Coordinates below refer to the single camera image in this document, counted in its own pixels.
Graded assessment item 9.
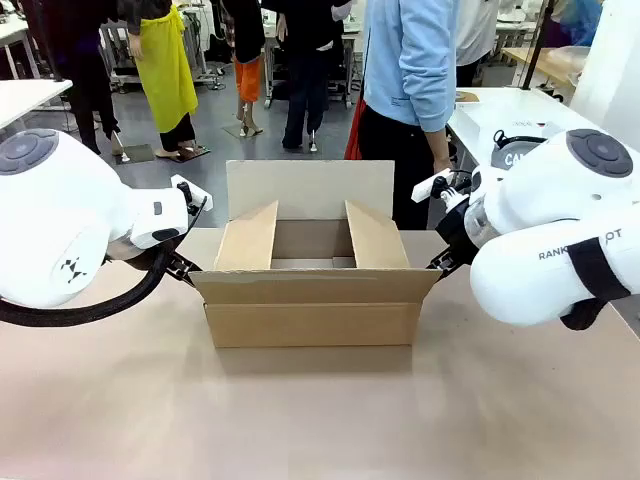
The person in white shirt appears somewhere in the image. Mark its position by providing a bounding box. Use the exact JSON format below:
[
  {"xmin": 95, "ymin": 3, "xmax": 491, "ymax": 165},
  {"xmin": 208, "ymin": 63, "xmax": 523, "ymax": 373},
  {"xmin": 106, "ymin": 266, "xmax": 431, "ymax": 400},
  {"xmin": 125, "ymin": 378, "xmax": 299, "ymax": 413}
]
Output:
[{"xmin": 453, "ymin": 0, "xmax": 500, "ymax": 89}]

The mannequin in yellow apron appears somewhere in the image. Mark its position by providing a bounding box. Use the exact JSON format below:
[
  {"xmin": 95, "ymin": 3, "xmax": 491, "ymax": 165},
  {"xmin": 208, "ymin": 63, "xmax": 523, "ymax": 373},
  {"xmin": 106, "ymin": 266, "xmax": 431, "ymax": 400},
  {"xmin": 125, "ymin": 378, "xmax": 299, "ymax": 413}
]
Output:
[{"xmin": 118, "ymin": 0, "xmax": 211, "ymax": 162}]

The dark garment on stand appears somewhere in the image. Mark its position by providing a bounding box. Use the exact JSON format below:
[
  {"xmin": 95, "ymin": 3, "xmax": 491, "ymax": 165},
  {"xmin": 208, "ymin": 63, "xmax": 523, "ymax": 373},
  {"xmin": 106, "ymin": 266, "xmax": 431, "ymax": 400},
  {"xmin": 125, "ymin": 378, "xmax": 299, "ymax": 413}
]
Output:
[{"xmin": 29, "ymin": 0, "xmax": 124, "ymax": 157}]

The mannequin in orange trousers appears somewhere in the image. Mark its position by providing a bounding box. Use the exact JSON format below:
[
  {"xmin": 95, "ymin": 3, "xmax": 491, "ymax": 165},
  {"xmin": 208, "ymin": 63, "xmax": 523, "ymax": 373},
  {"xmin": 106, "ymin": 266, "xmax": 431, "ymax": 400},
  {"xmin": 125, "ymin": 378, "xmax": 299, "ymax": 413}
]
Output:
[{"xmin": 219, "ymin": 0, "xmax": 267, "ymax": 139}]

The black corrugated cable conduit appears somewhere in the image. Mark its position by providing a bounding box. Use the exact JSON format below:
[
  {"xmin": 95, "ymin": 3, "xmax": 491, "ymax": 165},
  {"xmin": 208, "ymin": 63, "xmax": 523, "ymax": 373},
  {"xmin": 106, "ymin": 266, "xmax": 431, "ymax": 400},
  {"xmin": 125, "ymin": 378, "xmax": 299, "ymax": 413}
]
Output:
[{"xmin": 0, "ymin": 234, "xmax": 177, "ymax": 327}]

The white table with thin top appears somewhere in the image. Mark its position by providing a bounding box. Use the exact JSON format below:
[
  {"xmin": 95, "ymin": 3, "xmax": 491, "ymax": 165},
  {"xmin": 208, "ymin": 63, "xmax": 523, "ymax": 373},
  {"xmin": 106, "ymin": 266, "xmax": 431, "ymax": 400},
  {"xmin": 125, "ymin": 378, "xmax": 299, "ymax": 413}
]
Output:
[{"xmin": 0, "ymin": 78, "xmax": 75, "ymax": 132}]

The white table with boxes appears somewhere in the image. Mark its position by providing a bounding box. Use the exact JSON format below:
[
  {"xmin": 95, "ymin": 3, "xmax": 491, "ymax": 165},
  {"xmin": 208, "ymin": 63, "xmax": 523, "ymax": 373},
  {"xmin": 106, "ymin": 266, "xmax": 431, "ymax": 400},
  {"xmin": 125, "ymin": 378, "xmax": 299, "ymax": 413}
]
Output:
[{"xmin": 446, "ymin": 86, "xmax": 617, "ymax": 174}]

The person's left forearm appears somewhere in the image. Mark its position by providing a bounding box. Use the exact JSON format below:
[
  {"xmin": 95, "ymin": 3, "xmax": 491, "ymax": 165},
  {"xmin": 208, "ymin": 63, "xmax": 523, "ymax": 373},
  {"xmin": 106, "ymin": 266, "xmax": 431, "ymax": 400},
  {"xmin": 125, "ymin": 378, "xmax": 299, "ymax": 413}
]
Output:
[{"xmin": 403, "ymin": 69, "xmax": 454, "ymax": 160}]

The person in light blue sweater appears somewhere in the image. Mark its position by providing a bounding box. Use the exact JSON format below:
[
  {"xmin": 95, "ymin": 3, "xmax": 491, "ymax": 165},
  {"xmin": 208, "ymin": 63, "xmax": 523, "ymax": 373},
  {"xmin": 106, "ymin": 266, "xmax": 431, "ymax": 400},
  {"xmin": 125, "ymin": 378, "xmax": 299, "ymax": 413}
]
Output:
[{"xmin": 344, "ymin": 0, "xmax": 459, "ymax": 231}]

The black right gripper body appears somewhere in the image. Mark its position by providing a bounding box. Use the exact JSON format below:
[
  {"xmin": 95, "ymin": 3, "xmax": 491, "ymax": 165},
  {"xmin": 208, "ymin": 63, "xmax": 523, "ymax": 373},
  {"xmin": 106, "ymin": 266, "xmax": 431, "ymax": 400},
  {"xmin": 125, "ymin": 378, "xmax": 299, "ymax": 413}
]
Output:
[{"xmin": 433, "ymin": 198, "xmax": 482, "ymax": 265}]

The red cloth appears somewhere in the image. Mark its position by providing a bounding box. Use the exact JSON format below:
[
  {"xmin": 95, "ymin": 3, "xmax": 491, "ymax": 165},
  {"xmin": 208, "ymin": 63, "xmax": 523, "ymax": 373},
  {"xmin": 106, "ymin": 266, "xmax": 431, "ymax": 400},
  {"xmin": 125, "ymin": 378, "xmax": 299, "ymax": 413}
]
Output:
[{"xmin": 343, "ymin": 97, "xmax": 367, "ymax": 161}]

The black bag with white letters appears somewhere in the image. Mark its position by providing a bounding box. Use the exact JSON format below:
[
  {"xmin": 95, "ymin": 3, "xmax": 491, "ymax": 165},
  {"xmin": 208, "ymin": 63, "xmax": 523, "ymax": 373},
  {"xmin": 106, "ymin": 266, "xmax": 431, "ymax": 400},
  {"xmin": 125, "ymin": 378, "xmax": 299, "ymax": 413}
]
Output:
[{"xmin": 489, "ymin": 129, "xmax": 547, "ymax": 171}]

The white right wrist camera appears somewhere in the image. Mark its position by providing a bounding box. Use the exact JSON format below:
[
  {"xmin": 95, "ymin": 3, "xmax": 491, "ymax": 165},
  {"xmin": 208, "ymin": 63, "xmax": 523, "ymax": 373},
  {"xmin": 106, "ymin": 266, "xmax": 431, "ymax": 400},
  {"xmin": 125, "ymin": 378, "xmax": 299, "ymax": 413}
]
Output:
[{"xmin": 412, "ymin": 168, "xmax": 474, "ymax": 204}]

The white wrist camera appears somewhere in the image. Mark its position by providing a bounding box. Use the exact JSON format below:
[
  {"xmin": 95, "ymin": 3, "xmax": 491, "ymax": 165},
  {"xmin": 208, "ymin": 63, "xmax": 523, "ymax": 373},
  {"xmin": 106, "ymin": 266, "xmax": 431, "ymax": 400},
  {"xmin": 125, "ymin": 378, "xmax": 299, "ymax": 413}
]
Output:
[
  {"xmin": 412, "ymin": 168, "xmax": 474, "ymax": 204},
  {"xmin": 170, "ymin": 174, "xmax": 215, "ymax": 216}
]

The mannequin in black clothes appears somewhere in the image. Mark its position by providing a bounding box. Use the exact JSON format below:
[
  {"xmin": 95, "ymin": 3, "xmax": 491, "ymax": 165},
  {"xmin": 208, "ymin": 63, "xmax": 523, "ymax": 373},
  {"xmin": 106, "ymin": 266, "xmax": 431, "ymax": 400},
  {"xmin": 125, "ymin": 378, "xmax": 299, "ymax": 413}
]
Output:
[{"xmin": 260, "ymin": 0, "xmax": 352, "ymax": 153}]

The black pole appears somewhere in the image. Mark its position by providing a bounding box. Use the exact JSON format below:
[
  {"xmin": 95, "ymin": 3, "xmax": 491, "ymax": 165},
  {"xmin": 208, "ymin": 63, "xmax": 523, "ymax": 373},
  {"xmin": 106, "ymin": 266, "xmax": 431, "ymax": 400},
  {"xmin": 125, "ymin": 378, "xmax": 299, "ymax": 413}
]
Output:
[{"xmin": 521, "ymin": 0, "xmax": 557, "ymax": 92}]

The brown cardboard box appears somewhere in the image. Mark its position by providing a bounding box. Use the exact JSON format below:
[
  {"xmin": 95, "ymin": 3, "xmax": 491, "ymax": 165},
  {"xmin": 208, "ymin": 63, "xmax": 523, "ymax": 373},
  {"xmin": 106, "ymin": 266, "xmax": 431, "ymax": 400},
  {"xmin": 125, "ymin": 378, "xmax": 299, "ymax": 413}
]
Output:
[{"xmin": 188, "ymin": 159, "xmax": 444, "ymax": 349}]

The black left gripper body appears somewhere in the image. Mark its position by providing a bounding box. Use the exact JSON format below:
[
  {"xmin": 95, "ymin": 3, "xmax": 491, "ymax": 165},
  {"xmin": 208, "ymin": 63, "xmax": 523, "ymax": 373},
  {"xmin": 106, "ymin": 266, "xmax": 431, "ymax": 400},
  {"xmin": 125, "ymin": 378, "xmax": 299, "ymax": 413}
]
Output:
[{"xmin": 148, "ymin": 240, "xmax": 185, "ymax": 277}]

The black strap on right arm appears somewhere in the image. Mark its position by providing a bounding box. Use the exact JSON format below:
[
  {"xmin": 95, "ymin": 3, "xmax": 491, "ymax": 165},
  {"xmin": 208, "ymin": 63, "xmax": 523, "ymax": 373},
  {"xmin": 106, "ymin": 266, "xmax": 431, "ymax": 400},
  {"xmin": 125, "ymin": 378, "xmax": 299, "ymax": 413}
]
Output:
[{"xmin": 559, "ymin": 238, "xmax": 632, "ymax": 331}]

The light wooden table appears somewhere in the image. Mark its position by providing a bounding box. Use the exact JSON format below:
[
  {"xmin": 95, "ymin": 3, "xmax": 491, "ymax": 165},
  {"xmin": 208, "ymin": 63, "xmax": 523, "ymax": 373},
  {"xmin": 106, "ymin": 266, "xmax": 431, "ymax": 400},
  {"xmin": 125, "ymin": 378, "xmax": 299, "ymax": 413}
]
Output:
[{"xmin": 499, "ymin": 45, "xmax": 587, "ymax": 90}]

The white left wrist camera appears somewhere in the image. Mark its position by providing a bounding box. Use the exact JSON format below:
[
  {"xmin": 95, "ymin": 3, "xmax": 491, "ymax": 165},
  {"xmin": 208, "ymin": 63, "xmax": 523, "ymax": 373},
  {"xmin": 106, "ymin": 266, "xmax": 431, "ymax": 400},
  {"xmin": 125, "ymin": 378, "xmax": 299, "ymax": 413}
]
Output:
[{"xmin": 170, "ymin": 174, "xmax": 215, "ymax": 216}]

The flat white box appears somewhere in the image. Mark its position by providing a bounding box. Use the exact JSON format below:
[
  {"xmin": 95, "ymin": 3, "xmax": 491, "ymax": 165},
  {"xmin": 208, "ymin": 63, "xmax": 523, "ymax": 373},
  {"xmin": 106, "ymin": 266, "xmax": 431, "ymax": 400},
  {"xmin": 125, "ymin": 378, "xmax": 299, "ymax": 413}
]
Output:
[{"xmin": 456, "ymin": 106, "xmax": 569, "ymax": 151}]

